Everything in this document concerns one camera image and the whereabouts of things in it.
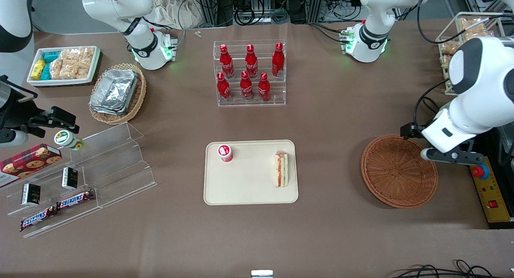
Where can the yellow snack pack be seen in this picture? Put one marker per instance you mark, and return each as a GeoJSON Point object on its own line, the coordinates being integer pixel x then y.
{"type": "Point", "coordinates": [38, 69]}

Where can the tan oval wicker basket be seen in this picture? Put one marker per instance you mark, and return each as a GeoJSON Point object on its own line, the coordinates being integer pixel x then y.
{"type": "Point", "coordinates": [138, 93]}

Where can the fried snack bag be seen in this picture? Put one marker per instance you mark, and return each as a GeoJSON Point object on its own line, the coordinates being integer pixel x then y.
{"type": "Point", "coordinates": [449, 48]}
{"type": "Point", "coordinates": [488, 33]}
{"type": "Point", "coordinates": [445, 65]}
{"type": "Point", "coordinates": [472, 25]}

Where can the small black chocolate box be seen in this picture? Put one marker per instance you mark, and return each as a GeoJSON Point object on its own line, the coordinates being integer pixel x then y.
{"type": "Point", "coordinates": [70, 178]}
{"type": "Point", "coordinates": [31, 194]}

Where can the beige plastic tray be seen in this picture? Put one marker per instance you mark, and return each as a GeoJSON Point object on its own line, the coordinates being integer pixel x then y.
{"type": "Point", "coordinates": [249, 181]}

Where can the clear acrylic bottle rack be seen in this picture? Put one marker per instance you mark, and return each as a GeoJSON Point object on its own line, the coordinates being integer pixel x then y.
{"type": "Point", "coordinates": [277, 91]}

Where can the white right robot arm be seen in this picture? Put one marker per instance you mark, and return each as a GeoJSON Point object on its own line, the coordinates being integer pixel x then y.
{"type": "Point", "coordinates": [120, 5]}

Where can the yellow emergency stop control box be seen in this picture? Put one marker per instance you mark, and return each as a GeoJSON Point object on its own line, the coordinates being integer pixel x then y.
{"type": "Point", "coordinates": [496, 213]}

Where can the aluminium frame profile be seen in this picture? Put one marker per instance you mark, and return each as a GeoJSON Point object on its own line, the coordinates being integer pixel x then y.
{"type": "Point", "coordinates": [213, 5]}

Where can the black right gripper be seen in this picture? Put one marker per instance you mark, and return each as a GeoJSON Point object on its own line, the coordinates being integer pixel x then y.
{"type": "Point", "coordinates": [15, 110]}

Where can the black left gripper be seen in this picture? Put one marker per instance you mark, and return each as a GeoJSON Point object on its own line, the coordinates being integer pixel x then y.
{"type": "Point", "coordinates": [408, 130]}

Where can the teal snack pack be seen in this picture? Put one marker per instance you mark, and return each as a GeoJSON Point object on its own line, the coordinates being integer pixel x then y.
{"type": "Point", "coordinates": [51, 56]}
{"type": "Point", "coordinates": [46, 72]}

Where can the clear rice cracker bag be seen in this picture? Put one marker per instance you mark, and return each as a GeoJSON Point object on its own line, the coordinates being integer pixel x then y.
{"type": "Point", "coordinates": [70, 54]}
{"type": "Point", "coordinates": [57, 69]}
{"type": "Point", "coordinates": [69, 70]}
{"type": "Point", "coordinates": [86, 61]}

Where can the clear acrylic stepped shelf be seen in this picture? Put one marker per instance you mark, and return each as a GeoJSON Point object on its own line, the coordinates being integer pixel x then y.
{"type": "Point", "coordinates": [120, 169]}

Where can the white rectangular snack tray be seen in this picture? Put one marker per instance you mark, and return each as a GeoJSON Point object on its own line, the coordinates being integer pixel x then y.
{"type": "Point", "coordinates": [60, 82]}

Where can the white cloth bag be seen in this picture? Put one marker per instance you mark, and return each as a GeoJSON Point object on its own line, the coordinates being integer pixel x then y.
{"type": "Point", "coordinates": [176, 9]}

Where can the red cola bottle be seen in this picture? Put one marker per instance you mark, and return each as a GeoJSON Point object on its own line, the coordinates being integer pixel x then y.
{"type": "Point", "coordinates": [223, 88]}
{"type": "Point", "coordinates": [226, 63]}
{"type": "Point", "coordinates": [251, 63]}
{"type": "Point", "coordinates": [246, 87]}
{"type": "Point", "coordinates": [278, 60]}
{"type": "Point", "coordinates": [264, 88]}

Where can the green lidded cup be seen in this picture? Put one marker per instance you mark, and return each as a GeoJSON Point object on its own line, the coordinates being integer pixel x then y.
{"type": "Point", "coordinates": [66, 139]}

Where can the snickers bar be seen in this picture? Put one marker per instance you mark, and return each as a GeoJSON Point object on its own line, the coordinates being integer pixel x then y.
{"type": "Point", "coordinates": [75, 200]}
{"type": "Point", "coordinates": [38, 218]}

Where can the red tartan cookie box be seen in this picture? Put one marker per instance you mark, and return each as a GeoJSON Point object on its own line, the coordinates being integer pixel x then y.
{"type": "Point", "coordinates": [28, 161]}

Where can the red lidded cup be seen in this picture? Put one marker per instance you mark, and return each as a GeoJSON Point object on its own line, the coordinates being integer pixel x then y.
{"type": "Point", "coordinates": [225, 152]}

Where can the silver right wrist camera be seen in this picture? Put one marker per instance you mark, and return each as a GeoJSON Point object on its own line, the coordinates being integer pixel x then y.
{"type": "Point", "coordinates": [12, 138]}

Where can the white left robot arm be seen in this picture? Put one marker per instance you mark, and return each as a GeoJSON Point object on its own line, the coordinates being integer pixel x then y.
{"type": "Point", "coordinates": [482, 93]}

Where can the triangular sandwich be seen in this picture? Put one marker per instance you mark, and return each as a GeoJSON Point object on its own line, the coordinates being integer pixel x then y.
{"type": "Point", "coordinates": [281, 169]}

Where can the aluminium foil tray stack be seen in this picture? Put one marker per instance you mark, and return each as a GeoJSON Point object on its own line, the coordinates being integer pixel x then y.
{"type": "Point", "coordinates": [114, 91]}

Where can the brown round wicker basket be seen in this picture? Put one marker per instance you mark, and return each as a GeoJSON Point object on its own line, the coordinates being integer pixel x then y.
{"type": "Point", "coordinates": [397, 173]}

